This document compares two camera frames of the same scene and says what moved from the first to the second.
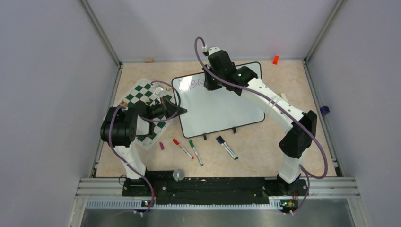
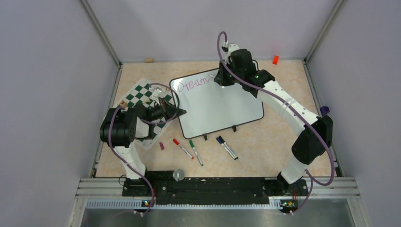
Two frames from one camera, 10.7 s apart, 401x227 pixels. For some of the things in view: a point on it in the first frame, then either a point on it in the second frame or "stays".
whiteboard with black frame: (215, 109) stays
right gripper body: (213, 82) → (226, 78)
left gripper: (169, 109) stays
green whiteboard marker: (192, 145) stays
